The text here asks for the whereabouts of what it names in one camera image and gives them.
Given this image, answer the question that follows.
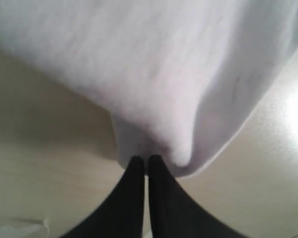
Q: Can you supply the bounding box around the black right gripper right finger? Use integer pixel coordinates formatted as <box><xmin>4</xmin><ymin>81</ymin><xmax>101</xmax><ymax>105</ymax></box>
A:
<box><xmin>148</xmin><ymin>155</ymin><xmax>238</xmax><ymax>238</ymax></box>

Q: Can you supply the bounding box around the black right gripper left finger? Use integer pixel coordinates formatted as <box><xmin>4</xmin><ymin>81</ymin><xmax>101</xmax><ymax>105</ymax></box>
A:
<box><xmin>62</xmin><ymin>156</ymin><xmax>145</xmax><ymax>238</ymax></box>

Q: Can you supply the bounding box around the white t-shirt red lettering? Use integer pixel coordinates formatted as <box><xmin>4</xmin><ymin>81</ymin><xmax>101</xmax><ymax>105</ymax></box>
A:
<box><xmin>0</xmin><ymin>0</ymin><xmax>298</xmax><ymax>177</ymax></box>

